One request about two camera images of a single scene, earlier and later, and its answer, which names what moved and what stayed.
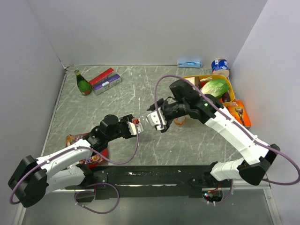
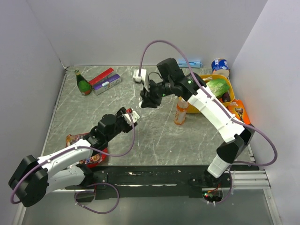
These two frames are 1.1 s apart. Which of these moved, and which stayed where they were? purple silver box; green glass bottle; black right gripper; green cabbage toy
Moved: black right gripper
Stayed: green cabbage toy; green glass bottle; purple silver box
